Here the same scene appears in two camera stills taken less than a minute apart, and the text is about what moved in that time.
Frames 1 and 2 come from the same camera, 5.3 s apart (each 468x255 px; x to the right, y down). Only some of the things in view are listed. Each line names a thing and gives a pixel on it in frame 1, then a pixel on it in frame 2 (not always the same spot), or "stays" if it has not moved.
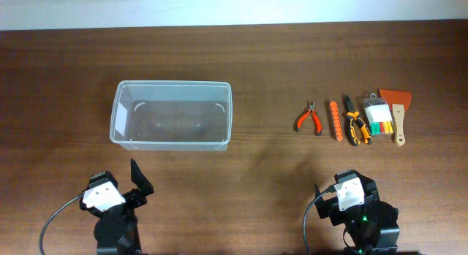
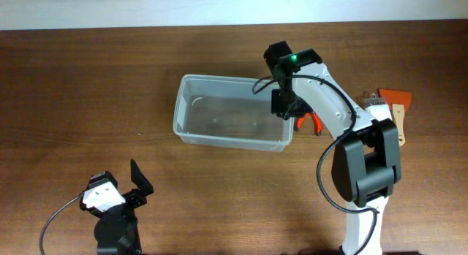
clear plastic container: [172, 115] -> [225, 112]
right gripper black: [329, 208] -> [303, 108]
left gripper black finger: [140, 179] stays
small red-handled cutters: [306, 114] stays
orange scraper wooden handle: [398, 101] stays
